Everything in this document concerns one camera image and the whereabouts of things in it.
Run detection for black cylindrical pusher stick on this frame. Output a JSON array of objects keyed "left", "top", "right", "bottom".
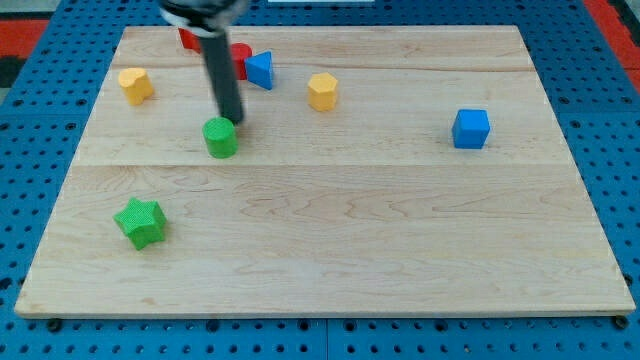
[{"left": 199, "top": 30, "right": 244, "bottom": 125}]

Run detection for yellow hexagon block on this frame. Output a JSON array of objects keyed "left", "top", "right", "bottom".
[{"left": 307, "top": 72, "right": 338, "bottom": 111}]

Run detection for blue cube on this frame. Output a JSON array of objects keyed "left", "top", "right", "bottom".
[{"left": 452, "top": 109, "right": 491, "bottom": 149}]

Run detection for red cylinder block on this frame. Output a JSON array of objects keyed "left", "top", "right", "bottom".
[{"left": 230, "top": 42, "right": 253, "bottom": 80}]

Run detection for red block behind stick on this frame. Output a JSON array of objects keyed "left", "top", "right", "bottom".
[{"left": 178, "top": 28, "right": 201, "bottom": 54}]

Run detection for blue triangle block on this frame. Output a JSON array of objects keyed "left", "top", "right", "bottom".
[{"left": 245, "top": 51, "right": 274, "bottom": 90}]

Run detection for green cylinder block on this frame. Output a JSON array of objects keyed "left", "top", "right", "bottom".
[{"left": 202, "top": 117, "right": 238, "bottom": 159}]

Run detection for yellow heart block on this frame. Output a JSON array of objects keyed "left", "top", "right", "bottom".
[{"left": 118, "top": 67, "right": 154, "bottom": 106}]

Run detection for green star block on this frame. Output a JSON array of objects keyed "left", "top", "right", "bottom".
[{"left": 113, "top": 197, "right": 167, "bottom": 250}]

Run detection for wooden board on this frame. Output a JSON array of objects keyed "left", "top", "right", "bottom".
[{"left": 15, "top": 26, "right": 636, "bottom": 319}]

